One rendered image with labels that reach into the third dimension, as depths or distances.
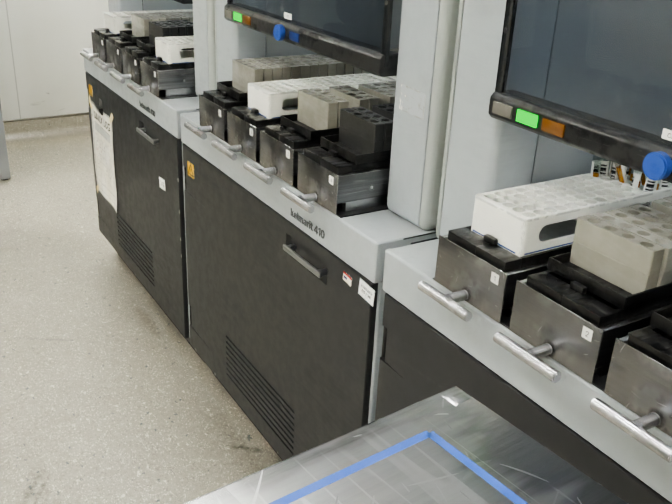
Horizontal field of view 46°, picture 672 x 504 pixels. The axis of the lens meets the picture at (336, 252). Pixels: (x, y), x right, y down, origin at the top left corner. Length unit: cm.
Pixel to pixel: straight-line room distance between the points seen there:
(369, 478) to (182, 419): 147
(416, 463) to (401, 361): 60
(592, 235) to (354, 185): 47
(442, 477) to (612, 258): 43
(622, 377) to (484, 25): 50
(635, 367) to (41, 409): 161
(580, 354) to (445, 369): 27
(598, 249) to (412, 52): 44
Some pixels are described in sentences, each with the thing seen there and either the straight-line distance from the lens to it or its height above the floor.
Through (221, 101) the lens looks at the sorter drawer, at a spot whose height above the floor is 82.
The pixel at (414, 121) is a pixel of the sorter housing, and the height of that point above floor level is 91.
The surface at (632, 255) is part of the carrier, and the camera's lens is 95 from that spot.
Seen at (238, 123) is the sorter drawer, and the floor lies 79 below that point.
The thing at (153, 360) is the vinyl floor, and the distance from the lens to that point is 230.
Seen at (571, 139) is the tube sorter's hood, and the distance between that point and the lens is 98.
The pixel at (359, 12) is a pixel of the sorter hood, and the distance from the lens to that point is 134.
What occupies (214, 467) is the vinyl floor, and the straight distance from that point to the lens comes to 191.
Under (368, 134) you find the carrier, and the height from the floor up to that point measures 86.
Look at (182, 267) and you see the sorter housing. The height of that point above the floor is 32.
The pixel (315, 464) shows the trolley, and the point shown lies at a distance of 64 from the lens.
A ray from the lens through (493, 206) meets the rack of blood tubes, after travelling 105.
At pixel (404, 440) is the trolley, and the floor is 82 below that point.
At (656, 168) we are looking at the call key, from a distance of 89.
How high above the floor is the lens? 123
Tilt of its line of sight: 25 degrees down
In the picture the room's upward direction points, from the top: 3 degrees clockwise
